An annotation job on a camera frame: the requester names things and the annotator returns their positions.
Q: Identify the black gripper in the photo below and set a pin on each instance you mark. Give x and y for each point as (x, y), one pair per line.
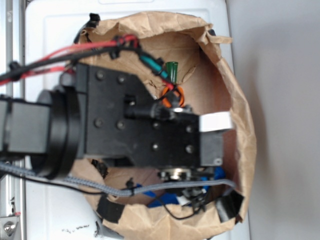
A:
(122, 124)

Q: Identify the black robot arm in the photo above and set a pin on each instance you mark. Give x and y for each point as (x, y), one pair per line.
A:
(48, 130)

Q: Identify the blue plastic bottle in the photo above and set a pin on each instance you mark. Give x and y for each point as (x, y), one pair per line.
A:
(185, 196)

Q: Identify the brown paper bag liner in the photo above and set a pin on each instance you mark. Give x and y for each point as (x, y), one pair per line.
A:
(209, 86)

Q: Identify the orange toy carrot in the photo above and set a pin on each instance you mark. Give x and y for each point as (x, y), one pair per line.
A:
(172, 70)

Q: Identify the silver metal rail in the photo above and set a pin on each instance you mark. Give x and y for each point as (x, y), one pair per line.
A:
(12, 189)

